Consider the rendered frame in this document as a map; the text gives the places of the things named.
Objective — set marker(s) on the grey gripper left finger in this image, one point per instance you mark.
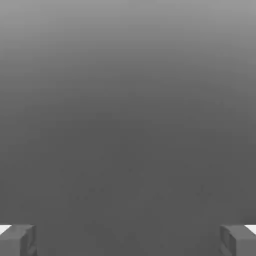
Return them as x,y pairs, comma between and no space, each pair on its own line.
16,240

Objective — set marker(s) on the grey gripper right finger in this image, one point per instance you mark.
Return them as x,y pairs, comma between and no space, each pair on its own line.
240,240

